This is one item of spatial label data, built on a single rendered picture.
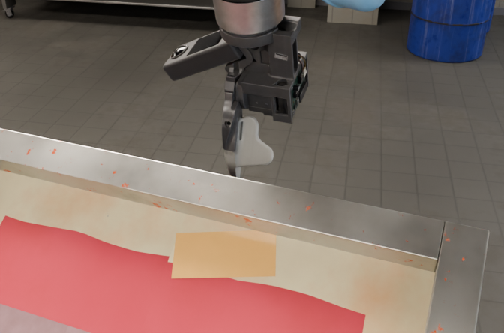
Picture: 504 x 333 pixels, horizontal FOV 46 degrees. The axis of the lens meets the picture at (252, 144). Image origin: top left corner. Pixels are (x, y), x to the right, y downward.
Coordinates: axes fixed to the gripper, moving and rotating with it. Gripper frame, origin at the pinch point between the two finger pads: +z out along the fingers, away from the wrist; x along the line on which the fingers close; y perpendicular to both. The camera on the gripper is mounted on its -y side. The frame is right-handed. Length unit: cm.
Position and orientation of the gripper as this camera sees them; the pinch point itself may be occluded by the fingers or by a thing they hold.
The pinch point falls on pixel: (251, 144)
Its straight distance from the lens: 79.1
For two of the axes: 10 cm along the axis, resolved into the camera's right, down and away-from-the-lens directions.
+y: 9.3, 1.8, -3.1
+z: 1.0, 7.0, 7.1
